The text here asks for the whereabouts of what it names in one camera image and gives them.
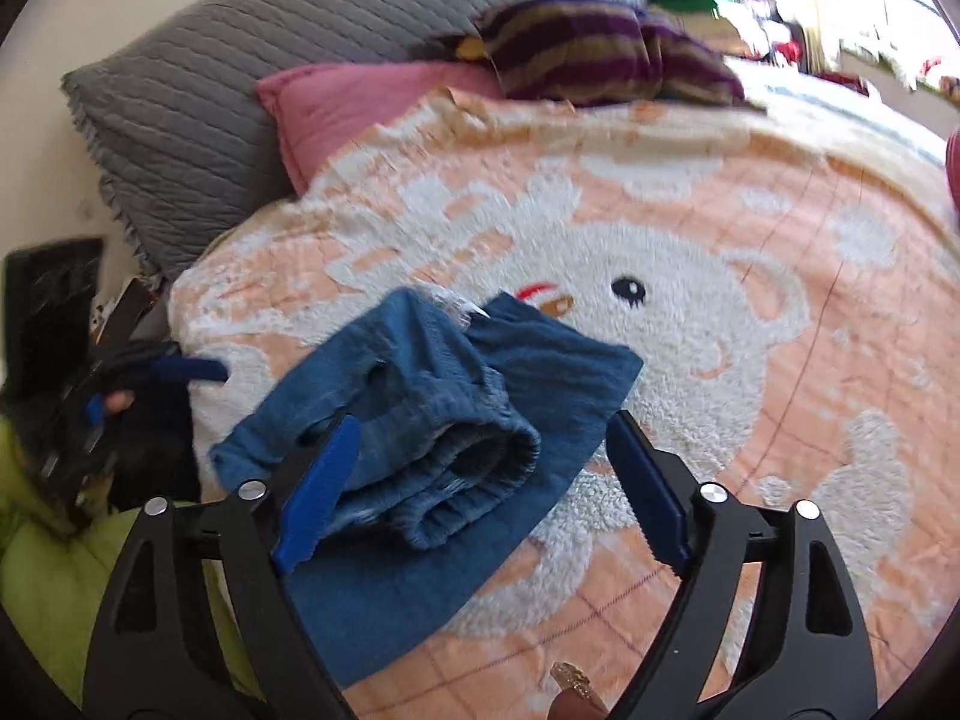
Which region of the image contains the black box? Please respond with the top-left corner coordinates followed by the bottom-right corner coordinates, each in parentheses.
top-left (2, 238), bottom-right (106, 395)

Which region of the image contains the pile of clothes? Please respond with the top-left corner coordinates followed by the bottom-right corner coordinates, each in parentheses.
top-left (649, 0), bottom-right (960, 102)

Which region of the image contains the blue denim pants lace trim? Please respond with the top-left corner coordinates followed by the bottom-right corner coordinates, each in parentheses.
top-left (208, 286), bottom-right (646, 689)

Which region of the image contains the lime green cloth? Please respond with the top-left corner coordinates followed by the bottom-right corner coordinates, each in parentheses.
top-left (0, 420), bottom-right (260, 707)

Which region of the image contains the purple striped pillow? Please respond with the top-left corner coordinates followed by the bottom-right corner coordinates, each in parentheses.
top-left (439, 0), bottom-right (751, 110)

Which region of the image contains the pink pillow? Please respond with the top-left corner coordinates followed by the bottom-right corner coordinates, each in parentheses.
top-left (255, 61), bottom-right (511, 197)

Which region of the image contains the light bed sheet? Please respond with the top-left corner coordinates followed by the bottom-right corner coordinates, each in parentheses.
top-left (731, 56), bottom-right (950, 170)

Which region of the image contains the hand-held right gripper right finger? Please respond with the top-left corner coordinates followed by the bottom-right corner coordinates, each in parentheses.
top-left (606, 411), bottom-right (878, 720)

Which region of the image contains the person's right hand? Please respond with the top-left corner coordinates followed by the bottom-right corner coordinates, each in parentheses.
top-left (547, 661), bottom-right (607, 720)

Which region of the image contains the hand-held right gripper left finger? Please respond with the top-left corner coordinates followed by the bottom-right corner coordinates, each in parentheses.
top-left (82, 414), bottom-right (362, 720)

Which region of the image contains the grey quilted pillow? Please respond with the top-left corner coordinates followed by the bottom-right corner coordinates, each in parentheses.
top-left (60, 0), bottom-right (650, 280)

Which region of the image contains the peach bear printed blanket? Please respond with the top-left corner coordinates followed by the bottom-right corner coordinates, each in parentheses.
top-left (169, 86), bottom-right (960, 720)

